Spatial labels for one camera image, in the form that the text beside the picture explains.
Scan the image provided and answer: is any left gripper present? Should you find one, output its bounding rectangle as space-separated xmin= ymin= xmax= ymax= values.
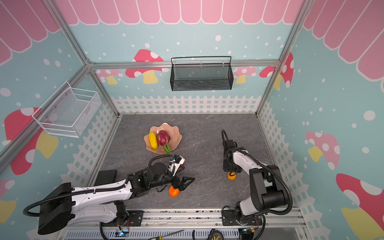
xmin=149 ymin=170 xmax=195 ymax=192

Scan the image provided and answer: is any orange yellow fake mango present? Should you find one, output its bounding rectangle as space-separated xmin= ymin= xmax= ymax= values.
xmin=228 ymin=172 xmax=237 ymax=181

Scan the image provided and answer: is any orange fake tangerine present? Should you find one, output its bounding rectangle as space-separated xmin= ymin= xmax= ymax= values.
xmin=169 ymin=186 xmax=180 ymax=198

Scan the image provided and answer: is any pink fake dragon fruit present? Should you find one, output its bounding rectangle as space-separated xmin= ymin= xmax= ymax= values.
xmin=157 ymin=130 xmax=171 ymax=153

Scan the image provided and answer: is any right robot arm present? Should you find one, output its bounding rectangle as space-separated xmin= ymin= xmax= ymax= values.
xmin=221 ymin=130 xmax=293 ymax=226

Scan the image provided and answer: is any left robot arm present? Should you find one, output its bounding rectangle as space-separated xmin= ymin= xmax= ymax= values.
xmin=23 ymin=154 xmax=195 ymax=235

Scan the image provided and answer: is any pink scalloped fruit bowl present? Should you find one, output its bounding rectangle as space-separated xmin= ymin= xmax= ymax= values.
xmin=144 ymin=123 xmax=182 ymax=154

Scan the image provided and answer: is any black yellow tape measure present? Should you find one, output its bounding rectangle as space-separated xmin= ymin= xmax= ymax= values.
xmin=207 ymin=229 xmax=224 ymax=240

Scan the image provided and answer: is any green circuit board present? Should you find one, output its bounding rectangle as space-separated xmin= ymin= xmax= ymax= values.
xmin=115 ymin=229 xmax=130 ymax=238

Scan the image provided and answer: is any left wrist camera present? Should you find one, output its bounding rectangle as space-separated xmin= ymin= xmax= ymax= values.
xmin=168 ymin=155 xmax=185 ymax=177

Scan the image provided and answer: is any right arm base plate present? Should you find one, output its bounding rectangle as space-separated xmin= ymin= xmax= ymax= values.
xmin=221 ymin=209 xmax=263 ymax=226

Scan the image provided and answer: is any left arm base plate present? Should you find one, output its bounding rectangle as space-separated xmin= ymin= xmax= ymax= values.
xmin=103 ymin=210 xmax=144 ymax=227

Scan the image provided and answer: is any yellow handled screwdriver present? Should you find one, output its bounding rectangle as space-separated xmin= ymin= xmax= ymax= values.
xmin=149 ymin=230 xmax=185 ymax=240

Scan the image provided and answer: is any black mesh wall basket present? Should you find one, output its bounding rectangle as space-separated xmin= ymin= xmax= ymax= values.
xmin=170 ymin=56 xmax=234 ymax=91

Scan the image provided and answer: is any white wire wall basket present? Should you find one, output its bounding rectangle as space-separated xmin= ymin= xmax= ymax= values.
xmin=32 ymin=82 xmax=102 ymax=138

